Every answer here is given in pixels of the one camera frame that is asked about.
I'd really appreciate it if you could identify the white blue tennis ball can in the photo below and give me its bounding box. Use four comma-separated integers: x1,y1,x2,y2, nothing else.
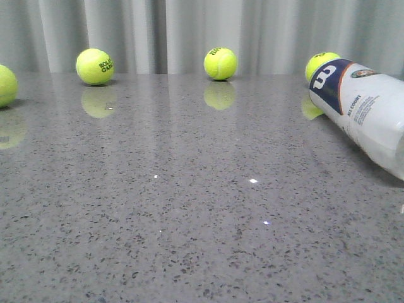
309,58,403,179

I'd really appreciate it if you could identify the centre yellow tennis ball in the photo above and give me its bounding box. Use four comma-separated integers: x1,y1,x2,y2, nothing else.
204,47,237,81

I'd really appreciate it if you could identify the yellow tennis ball with print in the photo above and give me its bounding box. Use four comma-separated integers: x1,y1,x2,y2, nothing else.
76,49,114,85

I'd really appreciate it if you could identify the right yellow tennis ball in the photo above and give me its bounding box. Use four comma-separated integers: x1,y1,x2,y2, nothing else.
305,52,340,82

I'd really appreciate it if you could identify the far-left yellow tennis ball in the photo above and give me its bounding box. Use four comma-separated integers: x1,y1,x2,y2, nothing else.
0,65,18,108

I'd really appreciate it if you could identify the grey pleated curtain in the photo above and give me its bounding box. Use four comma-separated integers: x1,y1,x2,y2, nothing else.
1,1,403,74

